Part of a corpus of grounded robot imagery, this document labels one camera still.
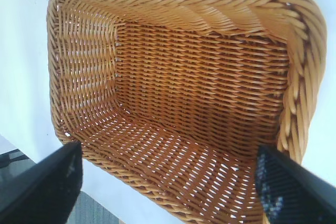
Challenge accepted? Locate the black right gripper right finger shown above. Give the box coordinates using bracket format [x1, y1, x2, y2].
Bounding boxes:
[256, 145, 336, 224]

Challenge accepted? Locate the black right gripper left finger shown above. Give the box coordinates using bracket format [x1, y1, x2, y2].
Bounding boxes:
[0, 141, 83, 224]

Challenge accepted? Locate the woven wicker basket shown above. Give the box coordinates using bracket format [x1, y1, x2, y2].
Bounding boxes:
[46, 0, 328, 224]

